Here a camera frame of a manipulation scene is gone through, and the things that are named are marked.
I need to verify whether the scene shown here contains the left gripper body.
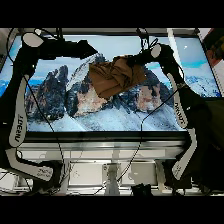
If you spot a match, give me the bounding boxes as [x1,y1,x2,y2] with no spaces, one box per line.
[71,39,100,61]

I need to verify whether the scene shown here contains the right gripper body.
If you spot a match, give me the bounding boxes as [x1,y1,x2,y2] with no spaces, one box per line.
[126,51,154,68]

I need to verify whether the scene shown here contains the brown trousers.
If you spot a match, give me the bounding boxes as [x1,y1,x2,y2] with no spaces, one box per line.
[87,54,148,100]

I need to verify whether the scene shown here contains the heap of clothes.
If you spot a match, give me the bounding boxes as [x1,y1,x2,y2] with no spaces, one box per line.
[201,28,224,63]

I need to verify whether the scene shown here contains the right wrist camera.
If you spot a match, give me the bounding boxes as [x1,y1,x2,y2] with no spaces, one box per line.
[135,28,151,52]

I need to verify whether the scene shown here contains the black cable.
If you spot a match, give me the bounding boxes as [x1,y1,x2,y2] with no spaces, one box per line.
[23,74,68,194]
[94,84,186,196]

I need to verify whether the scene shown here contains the silver frame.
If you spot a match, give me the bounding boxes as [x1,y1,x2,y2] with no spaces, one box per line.
[0,28,205,196]

